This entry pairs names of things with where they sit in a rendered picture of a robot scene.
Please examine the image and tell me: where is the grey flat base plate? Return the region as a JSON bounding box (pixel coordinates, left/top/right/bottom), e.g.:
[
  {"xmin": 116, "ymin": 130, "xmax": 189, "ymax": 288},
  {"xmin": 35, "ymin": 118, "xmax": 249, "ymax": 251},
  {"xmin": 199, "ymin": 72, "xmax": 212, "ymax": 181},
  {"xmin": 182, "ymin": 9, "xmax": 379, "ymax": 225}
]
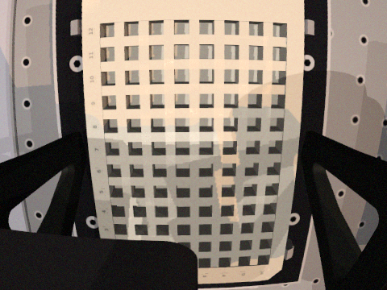
[{"xmin": 9, "ymin": 0, "xmax": 387, "ymax": 290}]

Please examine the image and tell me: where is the black rectangular frame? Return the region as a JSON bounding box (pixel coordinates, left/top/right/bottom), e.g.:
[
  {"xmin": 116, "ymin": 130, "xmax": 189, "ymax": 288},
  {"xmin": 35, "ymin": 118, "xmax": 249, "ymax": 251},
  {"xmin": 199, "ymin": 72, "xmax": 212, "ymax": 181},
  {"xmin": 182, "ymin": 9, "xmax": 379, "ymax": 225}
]
[{"xmin": 52, "ymin": 0, "xmax": 331, "ymax": 290}]

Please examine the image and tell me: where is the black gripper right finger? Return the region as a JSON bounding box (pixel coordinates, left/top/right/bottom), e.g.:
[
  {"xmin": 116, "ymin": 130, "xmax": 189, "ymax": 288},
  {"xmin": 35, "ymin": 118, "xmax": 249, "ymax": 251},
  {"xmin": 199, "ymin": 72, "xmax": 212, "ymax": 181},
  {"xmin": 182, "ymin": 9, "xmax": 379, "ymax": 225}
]
[{"xmin": 301, "ymin": 131, "xmax": 387, "ymax": 290}]

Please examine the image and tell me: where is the beige plate with grid of square wells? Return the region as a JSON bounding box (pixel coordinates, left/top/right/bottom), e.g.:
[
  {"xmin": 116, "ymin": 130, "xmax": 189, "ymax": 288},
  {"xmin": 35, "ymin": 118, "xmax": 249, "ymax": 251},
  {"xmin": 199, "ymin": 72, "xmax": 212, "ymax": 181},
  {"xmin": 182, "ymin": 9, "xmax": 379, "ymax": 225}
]
[{"xmin": 82, "ymin": 0, "xmax": 304, "ymax": 284}]

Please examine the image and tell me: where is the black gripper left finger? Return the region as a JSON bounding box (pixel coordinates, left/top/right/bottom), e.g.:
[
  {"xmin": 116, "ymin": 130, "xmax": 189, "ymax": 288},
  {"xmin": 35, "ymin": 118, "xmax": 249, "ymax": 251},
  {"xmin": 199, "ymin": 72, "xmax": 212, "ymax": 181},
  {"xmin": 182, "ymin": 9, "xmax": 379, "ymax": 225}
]
[{"xmin": 0, "ymin": 132, "xmax": 86, "ymax": 236}]

